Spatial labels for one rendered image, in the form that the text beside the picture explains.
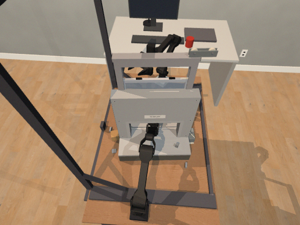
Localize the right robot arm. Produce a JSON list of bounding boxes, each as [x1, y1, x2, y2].
[[130, 123, 159, 217]]

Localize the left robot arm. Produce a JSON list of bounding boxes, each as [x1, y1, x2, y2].
[[146, 34, 181, 77]]

